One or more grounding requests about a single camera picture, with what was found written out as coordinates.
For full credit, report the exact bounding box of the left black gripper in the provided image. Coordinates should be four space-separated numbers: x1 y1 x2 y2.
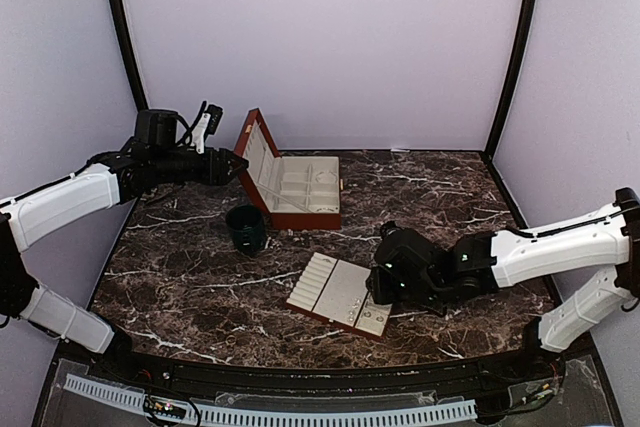
152 146 249 186

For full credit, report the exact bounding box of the red jewelry tray cream insert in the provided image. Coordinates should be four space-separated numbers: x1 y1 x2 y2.
286 252 392 339

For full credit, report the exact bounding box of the dark green cup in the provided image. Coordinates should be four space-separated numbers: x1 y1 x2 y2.
225 205 267 256

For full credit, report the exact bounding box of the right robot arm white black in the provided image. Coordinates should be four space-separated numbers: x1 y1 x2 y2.
366 188 639 381

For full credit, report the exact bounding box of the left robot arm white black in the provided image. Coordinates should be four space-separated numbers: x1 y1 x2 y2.
1 103 248 383

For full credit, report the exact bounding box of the red wooden jewelry box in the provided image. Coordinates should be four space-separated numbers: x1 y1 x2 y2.
234 108 342 230

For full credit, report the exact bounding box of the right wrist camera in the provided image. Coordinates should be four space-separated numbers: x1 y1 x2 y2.
380 221 407 242

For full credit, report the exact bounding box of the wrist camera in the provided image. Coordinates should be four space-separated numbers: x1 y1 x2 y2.
191 101 223 154
380 221 407 242

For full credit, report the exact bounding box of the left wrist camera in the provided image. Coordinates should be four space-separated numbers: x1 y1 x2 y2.
191 101 223 154

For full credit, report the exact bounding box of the white slotted cable duct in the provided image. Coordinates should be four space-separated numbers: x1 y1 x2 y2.
63 374 478 426

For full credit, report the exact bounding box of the black front table rail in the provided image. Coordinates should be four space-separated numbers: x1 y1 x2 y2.
59 334 596 398

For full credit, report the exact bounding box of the left black frame post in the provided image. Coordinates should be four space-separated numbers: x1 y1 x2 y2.
108 0 149 113

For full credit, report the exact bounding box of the black frame post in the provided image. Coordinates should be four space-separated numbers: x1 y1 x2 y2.
108 0 149 113
483 0 536 163

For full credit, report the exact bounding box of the right black frame post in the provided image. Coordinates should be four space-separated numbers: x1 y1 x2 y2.
483 0 536 163

